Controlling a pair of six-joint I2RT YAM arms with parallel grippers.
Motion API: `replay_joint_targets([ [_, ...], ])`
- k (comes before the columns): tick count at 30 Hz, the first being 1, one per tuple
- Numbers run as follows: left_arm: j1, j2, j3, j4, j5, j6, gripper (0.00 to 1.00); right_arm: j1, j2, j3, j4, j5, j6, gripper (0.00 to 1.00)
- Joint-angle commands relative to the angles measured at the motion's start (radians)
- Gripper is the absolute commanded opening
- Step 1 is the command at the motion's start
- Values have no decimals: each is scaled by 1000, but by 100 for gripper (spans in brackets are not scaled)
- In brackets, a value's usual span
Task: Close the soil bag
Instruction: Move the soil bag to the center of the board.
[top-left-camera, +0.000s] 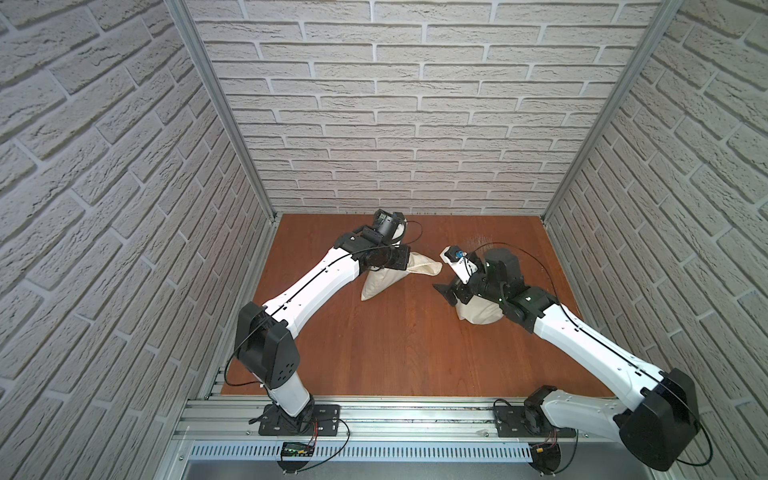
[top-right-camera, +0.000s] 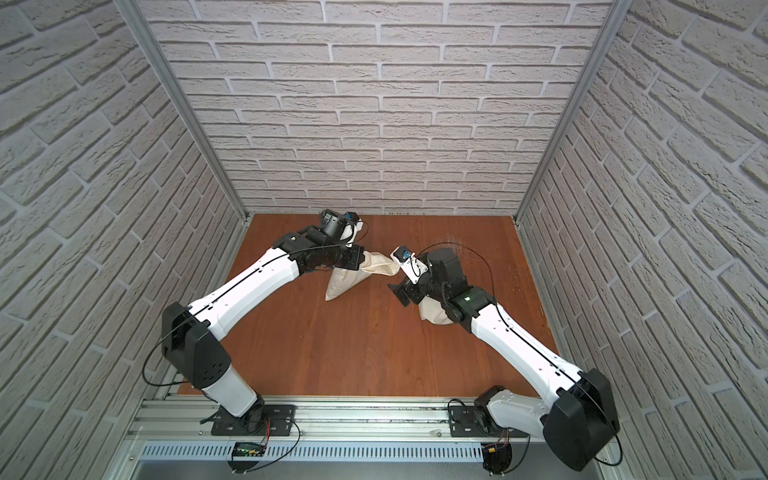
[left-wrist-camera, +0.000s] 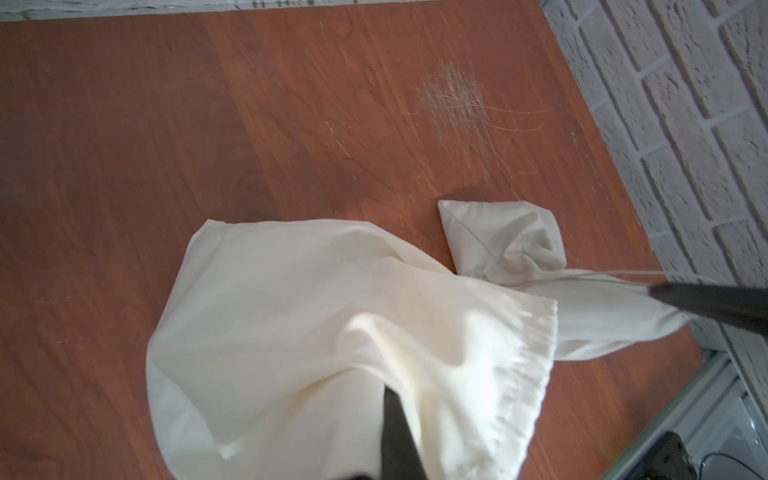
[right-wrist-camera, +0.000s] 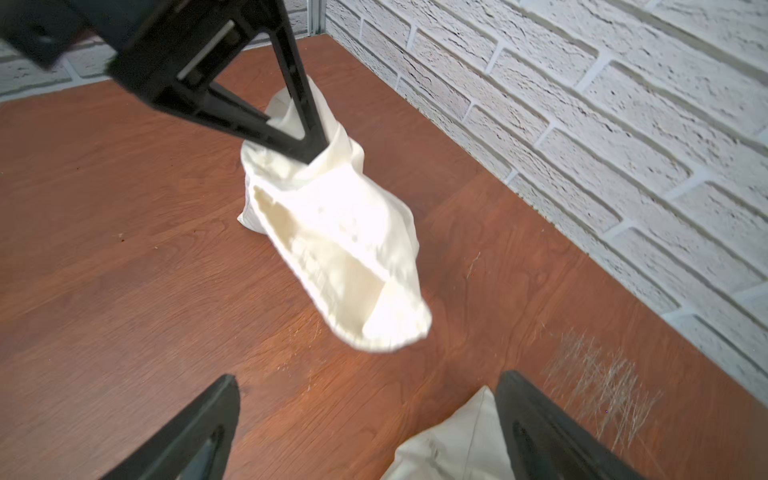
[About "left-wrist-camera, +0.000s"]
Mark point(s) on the cream cloth bag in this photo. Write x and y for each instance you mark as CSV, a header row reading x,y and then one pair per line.
x,y
279,341

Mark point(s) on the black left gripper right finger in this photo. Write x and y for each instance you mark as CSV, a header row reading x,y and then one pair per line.
x,y
741,307

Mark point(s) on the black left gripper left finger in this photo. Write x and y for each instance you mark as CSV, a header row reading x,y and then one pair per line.
x,y
399,456

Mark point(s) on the aluminium front rail frame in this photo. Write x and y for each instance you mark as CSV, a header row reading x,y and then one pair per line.
x,y
721,425

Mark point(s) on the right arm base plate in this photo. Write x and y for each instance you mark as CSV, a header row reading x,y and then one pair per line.
x,y
666,459

